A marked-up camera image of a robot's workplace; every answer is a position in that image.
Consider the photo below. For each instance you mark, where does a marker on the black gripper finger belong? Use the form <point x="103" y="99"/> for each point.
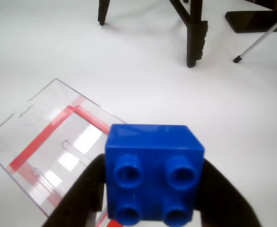
<point x="79" y="194"/>
<point x="223" y="201"/>

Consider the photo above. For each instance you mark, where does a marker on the blue lego brick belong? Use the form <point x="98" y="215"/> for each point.
<point x="152" y="151"/>

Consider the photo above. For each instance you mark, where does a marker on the transparent plastic box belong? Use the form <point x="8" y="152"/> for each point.
<point x="34" y="132"/>

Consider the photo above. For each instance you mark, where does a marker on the silver tripod leg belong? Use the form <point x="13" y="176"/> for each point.
<point x="259" y="40"/>

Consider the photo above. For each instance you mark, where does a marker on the black tripod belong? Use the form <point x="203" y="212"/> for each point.
<point x="195" y="35"/>

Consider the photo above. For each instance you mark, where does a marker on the black flat plate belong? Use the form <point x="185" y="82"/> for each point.
<point x="249" y="21"/>

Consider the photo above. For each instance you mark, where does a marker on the red tape frame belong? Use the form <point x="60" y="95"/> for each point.
<point x="39" y="139"/>

